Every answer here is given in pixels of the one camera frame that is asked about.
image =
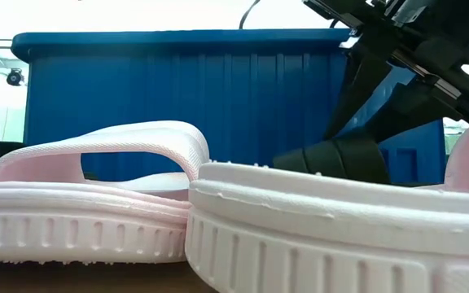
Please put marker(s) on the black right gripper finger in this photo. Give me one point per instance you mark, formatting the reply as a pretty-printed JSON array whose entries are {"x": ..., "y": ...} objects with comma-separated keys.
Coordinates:
[
  {"x": 413, "y": 108},
  {"x": 360, "y": 77}
]

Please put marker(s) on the blue plastic bin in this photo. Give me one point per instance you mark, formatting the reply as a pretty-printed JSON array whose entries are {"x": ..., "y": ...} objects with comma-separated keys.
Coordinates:
[{"x": 177, "y": 101}]

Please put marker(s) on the pink slide sandal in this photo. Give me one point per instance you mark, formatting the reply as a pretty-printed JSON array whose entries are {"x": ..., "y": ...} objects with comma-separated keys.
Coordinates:
[
  {"x": 75, "y": 228},
  {"x": 320, "y": 228}
]

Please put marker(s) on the small black background webcam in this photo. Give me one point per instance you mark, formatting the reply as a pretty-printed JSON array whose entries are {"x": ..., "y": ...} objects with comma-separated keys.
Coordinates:
[{"x": 14, "y": 76}]

